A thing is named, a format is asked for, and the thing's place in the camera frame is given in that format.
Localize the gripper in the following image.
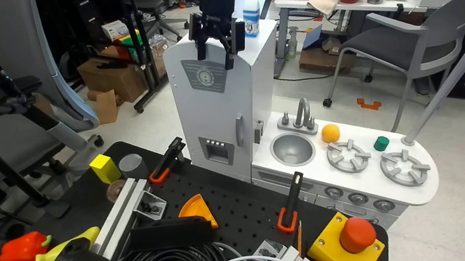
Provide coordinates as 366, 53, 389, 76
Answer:
183, 0, 252, 76

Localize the white plastic bottle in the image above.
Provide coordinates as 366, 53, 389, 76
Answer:
239, 0, 266, 40

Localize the spray bottle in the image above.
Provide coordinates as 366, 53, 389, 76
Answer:
283, 25, 302, 59

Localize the black cart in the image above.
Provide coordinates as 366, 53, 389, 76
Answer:
116, 0, 193, 115

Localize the white toy kitchen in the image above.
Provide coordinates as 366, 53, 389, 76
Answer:
159, 0, 447, 261

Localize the toy fridge door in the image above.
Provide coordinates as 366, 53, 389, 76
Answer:
161, 32, 261, 193

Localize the white table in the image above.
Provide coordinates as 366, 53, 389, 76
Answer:
260, 0, 465, 81

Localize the flat cardboard box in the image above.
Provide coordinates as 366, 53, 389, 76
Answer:
296, 39, 357, 81

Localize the grey toy tap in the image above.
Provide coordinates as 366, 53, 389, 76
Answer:
273, 96, 321, 141

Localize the brown paper bag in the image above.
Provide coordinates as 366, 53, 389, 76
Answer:
93, 88, 121, 126

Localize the grey toy sink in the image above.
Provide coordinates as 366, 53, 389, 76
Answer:
268, 129, 318, 171

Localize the black and orange clamp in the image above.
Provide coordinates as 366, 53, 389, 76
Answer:
143, 135, 192, 185
269, 170, 313, 235

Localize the orange ball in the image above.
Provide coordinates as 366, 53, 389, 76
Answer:
319, 123, 342, 145

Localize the grey cylinder block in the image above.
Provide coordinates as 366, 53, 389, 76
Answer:
117, 151, 151, 184

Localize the orange plastic piece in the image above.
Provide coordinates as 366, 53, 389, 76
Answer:
356, 95, 383, 114

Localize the yellow block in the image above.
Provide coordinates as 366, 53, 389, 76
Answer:
88, 151, 124, 187

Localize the orange toy slice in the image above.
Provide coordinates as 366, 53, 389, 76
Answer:
175, 191, 220, 234

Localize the grey toy burner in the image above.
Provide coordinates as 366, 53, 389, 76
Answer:
325, 136, 374, 177
378, 145, 434, 192

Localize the brown disc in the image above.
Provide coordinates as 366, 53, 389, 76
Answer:
104, 179, 130, 205

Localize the grey stove knob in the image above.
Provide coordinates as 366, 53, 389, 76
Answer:
347, 190, 370, 207
323, 184, 344, 201
373, 197, 396, 215

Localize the green cylinder block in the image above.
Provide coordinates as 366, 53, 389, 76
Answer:
372, 134, 392, 153

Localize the black box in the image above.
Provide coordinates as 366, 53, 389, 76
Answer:
128, 212, 216, 257

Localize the grey office chair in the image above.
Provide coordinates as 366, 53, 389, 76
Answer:
0, 0, 115, 226

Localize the pencil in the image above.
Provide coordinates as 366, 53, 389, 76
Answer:
292, 219, 308, 257

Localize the grey kitchen rod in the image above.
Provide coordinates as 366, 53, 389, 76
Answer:
389, 49, 465, 147

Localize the yellow emergency stop button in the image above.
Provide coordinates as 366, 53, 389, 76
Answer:
301, 206, 388, 261

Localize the yellow toy squash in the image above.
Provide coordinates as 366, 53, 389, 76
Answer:
31, 225, 105, 261

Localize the red toy pepper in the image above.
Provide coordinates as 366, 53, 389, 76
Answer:
0, 228, 56, 261

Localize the grey fridge door handle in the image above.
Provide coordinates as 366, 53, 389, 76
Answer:
233, 115, 248, 148

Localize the metal bracket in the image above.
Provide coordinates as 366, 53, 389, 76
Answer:
132, 188, 170, 224

